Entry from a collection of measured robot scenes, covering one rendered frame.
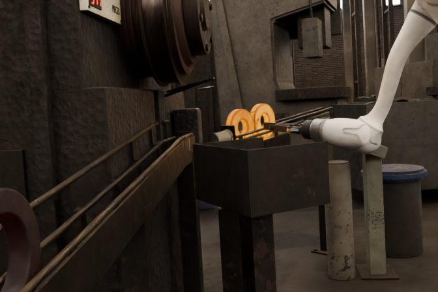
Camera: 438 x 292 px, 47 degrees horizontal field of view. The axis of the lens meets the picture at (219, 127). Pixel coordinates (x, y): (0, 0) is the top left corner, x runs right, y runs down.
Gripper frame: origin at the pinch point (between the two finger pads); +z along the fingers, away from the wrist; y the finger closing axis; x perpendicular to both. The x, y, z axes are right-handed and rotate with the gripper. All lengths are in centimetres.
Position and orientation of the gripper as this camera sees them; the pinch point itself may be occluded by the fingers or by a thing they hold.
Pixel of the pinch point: (271, 126)
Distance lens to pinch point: 206.4
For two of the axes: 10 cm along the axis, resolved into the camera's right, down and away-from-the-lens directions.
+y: 6.8, -0.8, 7.3
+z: -7.3, -0.7, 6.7
